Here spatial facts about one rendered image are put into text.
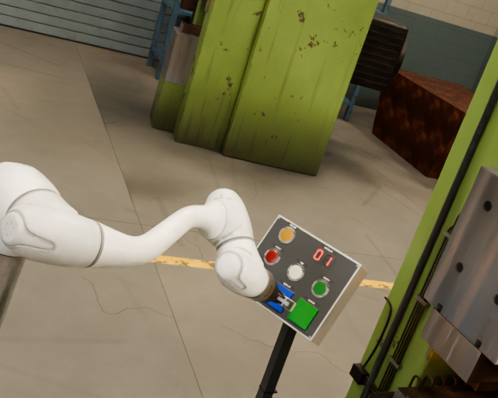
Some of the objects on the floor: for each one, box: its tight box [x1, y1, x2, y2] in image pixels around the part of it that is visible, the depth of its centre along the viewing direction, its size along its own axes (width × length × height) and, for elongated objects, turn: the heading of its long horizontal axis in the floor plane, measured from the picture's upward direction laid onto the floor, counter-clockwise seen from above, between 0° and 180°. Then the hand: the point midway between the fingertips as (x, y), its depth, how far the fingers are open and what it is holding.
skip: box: [372, 69, 475, 179], centre depth 880 cm, size 120×189×85 cm, turn 162°
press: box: [150, 0, 409, 176], centre depth 677 cm, size 220×123×290 cm, turn 72°
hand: (288, 303), depth 210 cm, fingers closed
